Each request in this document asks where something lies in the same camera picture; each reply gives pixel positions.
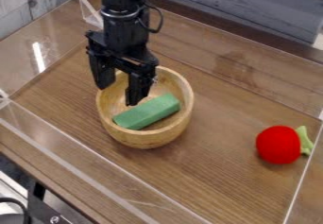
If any red plush tomato toy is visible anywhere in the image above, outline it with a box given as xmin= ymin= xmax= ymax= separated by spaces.
xmin=255 ymin=126 xmax=314 ymax=164

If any green rectangular block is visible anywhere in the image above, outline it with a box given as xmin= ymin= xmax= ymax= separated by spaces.
xmin=112 ymin=94 xmax=180 ymax=130

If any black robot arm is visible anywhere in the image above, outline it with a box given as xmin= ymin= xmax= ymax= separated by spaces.
xmin=86 ymin=0 xmax=163 ymax=106

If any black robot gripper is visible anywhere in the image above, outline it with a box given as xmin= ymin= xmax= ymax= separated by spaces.
xmin=86 ymin=10 xmax=160 ymax=106

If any light wooden bowl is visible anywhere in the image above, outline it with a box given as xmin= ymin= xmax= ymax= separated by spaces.
xmin=96 ymin=66 xmax=195 ymax=149

